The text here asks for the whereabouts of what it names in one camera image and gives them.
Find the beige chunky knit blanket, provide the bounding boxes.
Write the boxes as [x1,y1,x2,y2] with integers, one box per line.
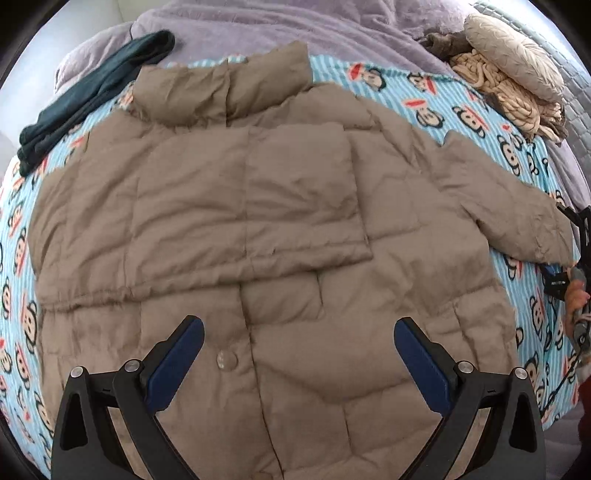
[450,52,566,141]

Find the blue striped monkey print blanket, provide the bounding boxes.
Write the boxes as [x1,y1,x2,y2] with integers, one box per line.
[0,53,583,476]

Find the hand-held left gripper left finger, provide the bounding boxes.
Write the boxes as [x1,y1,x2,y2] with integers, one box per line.
[51,315,205,480]

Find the dark teal garment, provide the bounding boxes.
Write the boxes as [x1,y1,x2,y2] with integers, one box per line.
[17,31,176,177]

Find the brown cloth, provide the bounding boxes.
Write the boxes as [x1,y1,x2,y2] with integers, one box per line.
[419,31,476,61]

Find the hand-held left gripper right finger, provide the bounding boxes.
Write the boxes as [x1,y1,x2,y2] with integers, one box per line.
[393,316,548,480]

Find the tan puffer jacket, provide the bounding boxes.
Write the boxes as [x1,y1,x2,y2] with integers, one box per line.
[27,41,575,480]

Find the black cable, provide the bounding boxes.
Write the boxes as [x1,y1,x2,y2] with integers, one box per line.
[541,348,583,411]

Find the purple fleece comforter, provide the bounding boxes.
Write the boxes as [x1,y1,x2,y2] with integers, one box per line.
[54,0,591,208]

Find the person's right hand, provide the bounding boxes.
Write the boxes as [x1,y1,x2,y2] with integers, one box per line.
[566,279,591,334]

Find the grey quilted headboard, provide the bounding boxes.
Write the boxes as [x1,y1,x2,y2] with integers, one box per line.
[475,0,591,153]

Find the beige round pillow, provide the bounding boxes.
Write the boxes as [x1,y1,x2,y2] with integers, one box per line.
[463,13,566,104]

